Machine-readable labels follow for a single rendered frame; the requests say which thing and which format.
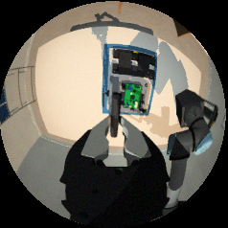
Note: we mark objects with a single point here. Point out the green circuit board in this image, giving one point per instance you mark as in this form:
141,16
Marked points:
132,95

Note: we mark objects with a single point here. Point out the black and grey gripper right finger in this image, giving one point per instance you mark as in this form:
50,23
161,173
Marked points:
138,146

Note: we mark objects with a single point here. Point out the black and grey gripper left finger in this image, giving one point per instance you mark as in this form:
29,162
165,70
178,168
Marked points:
90,147

